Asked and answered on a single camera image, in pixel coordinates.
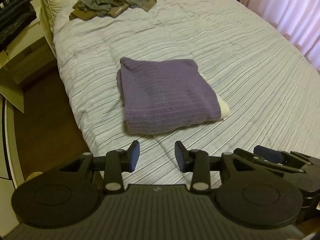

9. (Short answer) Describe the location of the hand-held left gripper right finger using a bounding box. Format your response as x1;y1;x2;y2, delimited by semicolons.
174;141;253;193

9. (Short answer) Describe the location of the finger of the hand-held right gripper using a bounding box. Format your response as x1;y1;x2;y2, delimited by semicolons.
279;150;320;166
234;145;306;176

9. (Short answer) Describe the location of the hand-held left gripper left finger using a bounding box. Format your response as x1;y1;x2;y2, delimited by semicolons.
59;140;140;194

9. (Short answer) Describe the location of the purple and white knit sweater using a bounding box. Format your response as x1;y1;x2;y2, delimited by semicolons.
117;57;230;135

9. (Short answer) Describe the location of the stack of dark folded clothes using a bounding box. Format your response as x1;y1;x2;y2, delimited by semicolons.
0;0;37;52

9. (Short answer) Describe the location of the bed with striped grey cover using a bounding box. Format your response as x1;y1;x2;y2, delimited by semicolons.
53;0;320;193

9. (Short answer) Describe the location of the white board with black line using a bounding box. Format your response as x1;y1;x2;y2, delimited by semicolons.
0;96;28;189

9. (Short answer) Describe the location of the pink curtain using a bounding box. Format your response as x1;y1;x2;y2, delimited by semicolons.
239;0;320;71

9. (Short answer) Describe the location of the white dresser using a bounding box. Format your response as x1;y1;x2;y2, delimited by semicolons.
0;17;55;113

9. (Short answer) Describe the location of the brown garment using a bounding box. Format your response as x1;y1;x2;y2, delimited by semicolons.
69;0;157;20

